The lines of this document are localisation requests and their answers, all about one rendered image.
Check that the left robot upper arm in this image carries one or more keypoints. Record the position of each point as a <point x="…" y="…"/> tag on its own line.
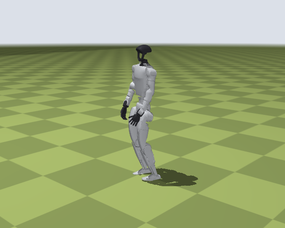
<point x="151" y="74"/>

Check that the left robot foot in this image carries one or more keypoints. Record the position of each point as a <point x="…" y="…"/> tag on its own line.
<point x="151" y="177"/>

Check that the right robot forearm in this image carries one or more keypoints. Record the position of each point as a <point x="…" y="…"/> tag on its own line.
<point x="129" y="96"/>

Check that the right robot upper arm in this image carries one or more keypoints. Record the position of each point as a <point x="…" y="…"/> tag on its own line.
<point x="132" y="86"/>

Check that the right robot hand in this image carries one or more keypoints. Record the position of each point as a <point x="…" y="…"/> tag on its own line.
<point x="123" y="110"/>

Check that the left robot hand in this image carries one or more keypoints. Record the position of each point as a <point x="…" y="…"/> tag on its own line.
<point x="135" y="118"/>

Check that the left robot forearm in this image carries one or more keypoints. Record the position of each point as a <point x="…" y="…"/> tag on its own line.
<point x="147" y="100"/>

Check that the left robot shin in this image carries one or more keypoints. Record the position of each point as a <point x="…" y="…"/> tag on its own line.
<point x="149" y="159"/>

